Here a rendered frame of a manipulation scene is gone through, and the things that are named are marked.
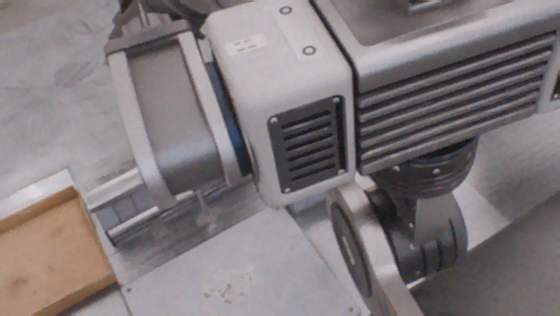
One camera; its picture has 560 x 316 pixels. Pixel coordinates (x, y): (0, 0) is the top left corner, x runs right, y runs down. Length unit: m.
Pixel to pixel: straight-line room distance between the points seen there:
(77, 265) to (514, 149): 0.96
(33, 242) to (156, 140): 0.89
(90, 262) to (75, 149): 0.33
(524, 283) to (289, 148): 1.68
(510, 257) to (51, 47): 1.63
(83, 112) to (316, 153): 1.11
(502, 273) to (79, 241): 1.40
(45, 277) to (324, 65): 0.94
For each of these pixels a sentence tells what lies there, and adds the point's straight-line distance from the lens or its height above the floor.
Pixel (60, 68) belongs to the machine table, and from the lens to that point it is 1.74.
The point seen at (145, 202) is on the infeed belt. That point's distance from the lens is 1.26.
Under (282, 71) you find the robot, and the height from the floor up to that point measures 1.53.
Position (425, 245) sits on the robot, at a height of 1.18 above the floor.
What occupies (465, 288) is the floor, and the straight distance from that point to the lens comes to 2.08.
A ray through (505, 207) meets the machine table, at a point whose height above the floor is 0.83.
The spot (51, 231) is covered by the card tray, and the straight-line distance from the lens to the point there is 1.36.
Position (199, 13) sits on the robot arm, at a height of 1.46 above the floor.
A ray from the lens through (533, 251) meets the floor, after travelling 2.20.
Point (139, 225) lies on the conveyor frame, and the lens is 1.26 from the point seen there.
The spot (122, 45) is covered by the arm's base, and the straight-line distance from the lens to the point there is 0.57.
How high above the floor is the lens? 1.84
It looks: 51 degrees down
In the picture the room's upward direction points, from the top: 8 degrees counter-clockwise
